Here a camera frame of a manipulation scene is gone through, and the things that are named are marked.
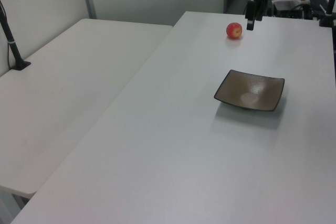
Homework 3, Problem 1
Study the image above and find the red apple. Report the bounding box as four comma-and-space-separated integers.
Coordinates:
226, 22, 243, 39

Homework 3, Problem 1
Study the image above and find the square brown ceramic plate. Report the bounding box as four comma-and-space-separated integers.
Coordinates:
213, 69, 286, 112

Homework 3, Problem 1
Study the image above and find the large black electronics box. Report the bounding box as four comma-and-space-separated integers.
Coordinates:
272, 0, 313, 20

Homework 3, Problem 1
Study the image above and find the white side table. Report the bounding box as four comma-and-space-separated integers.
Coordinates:
0, 18, 174, 200

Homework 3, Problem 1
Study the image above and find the black camera stand with cable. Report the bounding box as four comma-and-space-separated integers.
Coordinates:
0, 0, 32, 71

